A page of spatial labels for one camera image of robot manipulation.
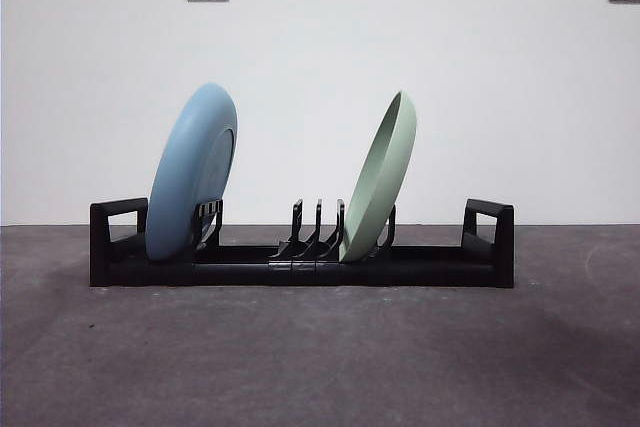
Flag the pale green plate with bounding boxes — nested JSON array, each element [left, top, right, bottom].
[[338, 90, 418, 263]]

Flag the light blue plate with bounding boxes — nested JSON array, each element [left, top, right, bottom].
[[144, 81, 239, 263]]

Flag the black plate rack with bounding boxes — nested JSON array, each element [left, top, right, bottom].
[[88, 196, 515, 290]]

